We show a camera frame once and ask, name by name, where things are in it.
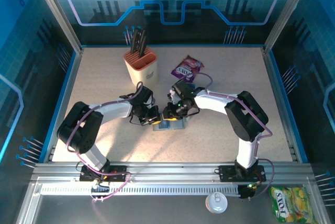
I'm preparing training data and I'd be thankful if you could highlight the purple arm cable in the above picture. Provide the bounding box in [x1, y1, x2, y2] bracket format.
[65, 81, 144, 224]
[193, 72, 275, 200]

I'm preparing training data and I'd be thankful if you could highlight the white slotted cable duct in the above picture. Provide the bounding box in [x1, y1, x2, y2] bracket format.
[40, 184, 240, 196]

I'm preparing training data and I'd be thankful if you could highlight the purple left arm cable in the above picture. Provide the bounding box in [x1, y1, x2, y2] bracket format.
[65, 81, 144, 224]

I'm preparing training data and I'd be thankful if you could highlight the beige knife block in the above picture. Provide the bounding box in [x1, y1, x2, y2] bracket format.
[123, 47, 159, 91]

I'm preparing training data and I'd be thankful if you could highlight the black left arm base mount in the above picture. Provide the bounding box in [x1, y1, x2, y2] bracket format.
[79, 164, 128, 183]

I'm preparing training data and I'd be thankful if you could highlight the black handled knife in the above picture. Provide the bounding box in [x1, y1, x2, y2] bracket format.
[135, 28, 143, 52]
[130, 29, 139, 53]
[139, 35, 147, 59]

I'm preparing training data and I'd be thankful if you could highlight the purple Fox's candy bag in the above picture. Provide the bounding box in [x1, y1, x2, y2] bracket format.
[171, 54, 205, 83]

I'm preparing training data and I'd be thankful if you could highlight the black electronics box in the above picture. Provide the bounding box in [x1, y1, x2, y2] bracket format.
[237, 183, 256, 200]

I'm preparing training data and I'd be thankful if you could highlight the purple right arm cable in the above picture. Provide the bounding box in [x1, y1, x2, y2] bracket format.
[193, 72, 275, 200]

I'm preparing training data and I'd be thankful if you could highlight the aluminium frame post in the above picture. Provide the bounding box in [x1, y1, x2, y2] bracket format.
[28, 0, 84, 53]
[263, 0, 315, 53]

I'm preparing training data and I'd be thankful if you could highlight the white tin can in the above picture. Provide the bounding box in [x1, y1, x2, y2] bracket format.
[205, 192, 229, 214]

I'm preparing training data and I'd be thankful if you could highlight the yellow green Fox's candy bag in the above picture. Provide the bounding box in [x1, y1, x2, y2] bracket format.
[269, 186, 319, 224]

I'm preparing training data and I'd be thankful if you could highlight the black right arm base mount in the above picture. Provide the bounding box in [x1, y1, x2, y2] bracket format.
[214, 164, 267, 183]

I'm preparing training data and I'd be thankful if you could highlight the aluminium frame rail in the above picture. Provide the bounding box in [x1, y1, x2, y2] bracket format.
[31, 162, 315, 181]

